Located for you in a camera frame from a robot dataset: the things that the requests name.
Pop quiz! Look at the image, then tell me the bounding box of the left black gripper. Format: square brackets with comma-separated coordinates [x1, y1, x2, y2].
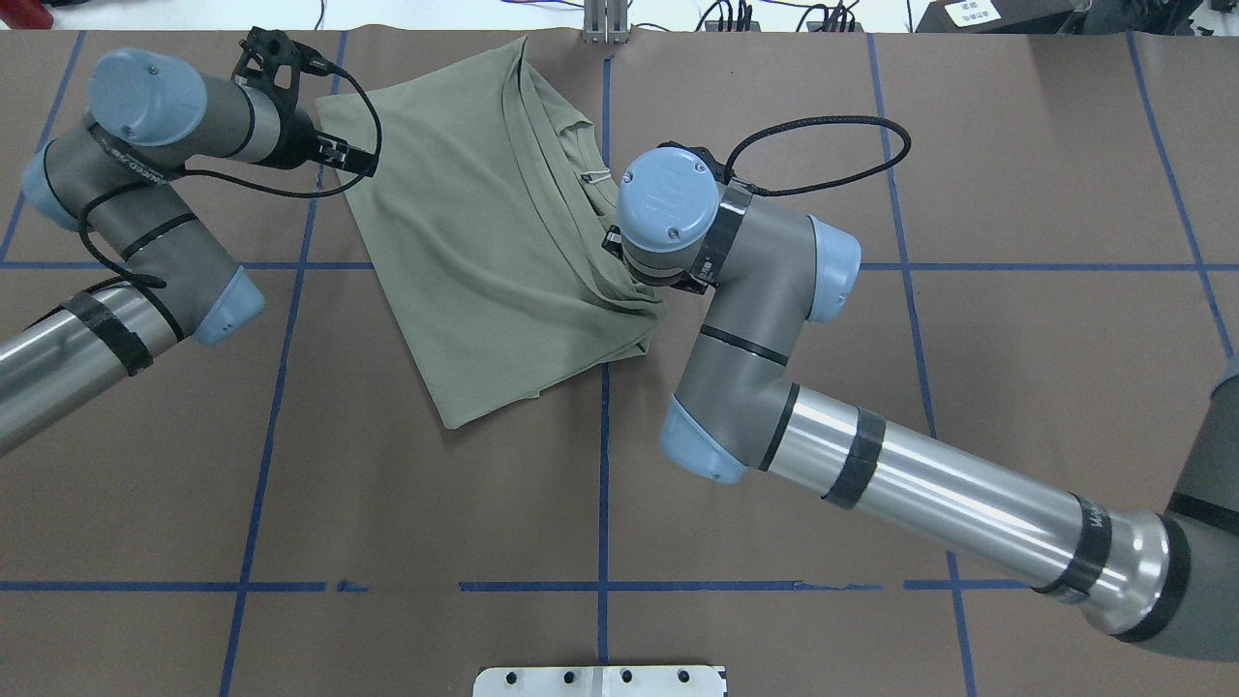
[276, 111, 378, 176]

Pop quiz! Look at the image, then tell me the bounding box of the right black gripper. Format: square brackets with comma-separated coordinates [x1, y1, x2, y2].
[602, 225, 712, 295]

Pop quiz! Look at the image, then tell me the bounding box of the olive green long-sleeve shirt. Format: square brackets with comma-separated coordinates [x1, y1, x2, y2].
[316, 37, 667, 430]

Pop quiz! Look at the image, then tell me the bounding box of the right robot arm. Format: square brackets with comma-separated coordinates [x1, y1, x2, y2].
[603, 144, 1237, 662]

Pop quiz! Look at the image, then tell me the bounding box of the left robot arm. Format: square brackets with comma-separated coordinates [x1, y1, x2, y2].
[1, 28, 382, 453]

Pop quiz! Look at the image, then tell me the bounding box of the red cylinder bottle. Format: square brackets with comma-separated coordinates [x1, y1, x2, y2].
[0, 0, 55, 30]

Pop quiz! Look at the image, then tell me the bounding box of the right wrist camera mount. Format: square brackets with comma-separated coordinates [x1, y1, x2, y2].
[659, 140, 732, 184]

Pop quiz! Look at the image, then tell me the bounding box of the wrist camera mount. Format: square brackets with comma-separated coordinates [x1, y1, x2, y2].
[659, 140, 732, 184]
[230, 27, 338, 99]

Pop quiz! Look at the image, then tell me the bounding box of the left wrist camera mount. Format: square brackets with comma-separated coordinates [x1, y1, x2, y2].
[230, 27, 338, 99]

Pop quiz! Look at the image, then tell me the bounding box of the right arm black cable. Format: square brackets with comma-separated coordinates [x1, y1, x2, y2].
[724, 115, 913, 191]

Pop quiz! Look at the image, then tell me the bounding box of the aluminium frame post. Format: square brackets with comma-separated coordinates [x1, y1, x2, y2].
[580, 0, 631, 45]

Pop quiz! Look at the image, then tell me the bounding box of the white camera pole with base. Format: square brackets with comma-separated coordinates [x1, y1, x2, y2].
[472, 664, 729, 696]

